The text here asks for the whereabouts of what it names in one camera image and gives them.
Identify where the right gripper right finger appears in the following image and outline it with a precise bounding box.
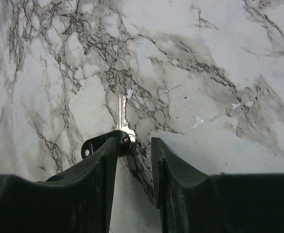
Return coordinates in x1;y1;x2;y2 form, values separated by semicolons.
151;137;284;233

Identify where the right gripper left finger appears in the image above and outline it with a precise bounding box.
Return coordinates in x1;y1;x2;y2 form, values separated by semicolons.
0;137;118;233

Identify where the black head silver key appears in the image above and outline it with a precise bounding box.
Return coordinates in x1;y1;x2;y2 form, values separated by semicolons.
81;94;142;159

